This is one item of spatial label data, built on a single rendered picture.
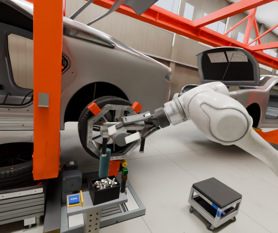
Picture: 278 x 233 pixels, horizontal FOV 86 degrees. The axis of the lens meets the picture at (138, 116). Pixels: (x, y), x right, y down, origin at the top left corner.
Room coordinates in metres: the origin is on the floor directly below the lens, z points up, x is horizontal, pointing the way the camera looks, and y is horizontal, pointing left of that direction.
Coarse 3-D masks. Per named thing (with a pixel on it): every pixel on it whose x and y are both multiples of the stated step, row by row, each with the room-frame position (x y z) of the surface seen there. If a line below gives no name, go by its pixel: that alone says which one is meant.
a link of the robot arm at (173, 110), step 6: (168, 102) 0.54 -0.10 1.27; (174, 102) 0.52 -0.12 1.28; (168, 108) 0.52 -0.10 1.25; (174, 108) 0.51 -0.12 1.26; (180, 108) 0.50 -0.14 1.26; (168, 114) 0.51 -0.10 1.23; (174, 114) 0.50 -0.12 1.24; (180, 114) 0.50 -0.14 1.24; (168, 120) 0.52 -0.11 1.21; (174, 120) 0.51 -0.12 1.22; (180, 120) 0.51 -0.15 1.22; (186, 120) 0.52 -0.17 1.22
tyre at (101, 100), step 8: (104, 96) 1.56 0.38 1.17; (112, 96) 1.55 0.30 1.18; (88, 104) 1.47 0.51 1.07; (96, 104) 1.34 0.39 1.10; (104, 104) 1.37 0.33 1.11; (120, 104) 1.44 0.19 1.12; (128, 104) 1.48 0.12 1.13; (88, 112) 1.31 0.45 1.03; (80, 120) 1.34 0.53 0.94; (80, 128) 1.29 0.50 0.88; (80, 136) 1.29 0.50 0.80; (88, 152) 1.32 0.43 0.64; (120, 152) 1.48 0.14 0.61
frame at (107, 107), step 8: (112, 104) 1.37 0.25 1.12; (104, 112) 1.29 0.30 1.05; (88, 120) 1.27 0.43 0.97; (96, 120) 1.26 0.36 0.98; (88, 128) 1.23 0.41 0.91; (88, 136) 1.24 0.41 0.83; (88, 144) 1.23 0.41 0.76; (136, 144) 1.46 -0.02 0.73; (96, 152) 1.27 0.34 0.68; (128, 152) 1.42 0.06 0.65
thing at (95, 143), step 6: (114, 114) 1.45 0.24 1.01; (126, 114) 1.72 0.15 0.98; (132, 132) 1.60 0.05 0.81; (96, 138) 1.37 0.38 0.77; (108, 138) 1.42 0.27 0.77; (96, 144) 1.48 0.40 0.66; (108, 144) 1.63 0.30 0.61; (114, 144) 1.46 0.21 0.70; (126, 144) 1.52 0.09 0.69; (114, 150) 1.46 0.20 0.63; (120, 150) 1.48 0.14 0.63
